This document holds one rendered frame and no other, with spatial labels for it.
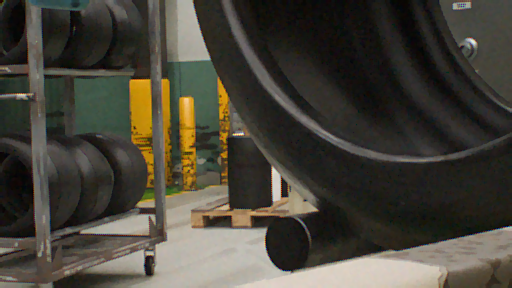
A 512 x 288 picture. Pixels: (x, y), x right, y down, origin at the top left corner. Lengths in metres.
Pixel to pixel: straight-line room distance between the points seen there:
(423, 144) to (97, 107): 10.86
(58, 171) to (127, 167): 0.77
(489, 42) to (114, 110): 10.31
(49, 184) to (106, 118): 7.10
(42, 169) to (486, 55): 3.30
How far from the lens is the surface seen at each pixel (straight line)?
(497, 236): 0.16
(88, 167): 5.02
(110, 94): 11.67
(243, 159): 7.41
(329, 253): 0.80
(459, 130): 0.98
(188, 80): 11.15
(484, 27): 1.46
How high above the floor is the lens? 1.02
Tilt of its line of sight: 3 degrees down
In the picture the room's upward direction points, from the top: 2 degrees counter-clockwise
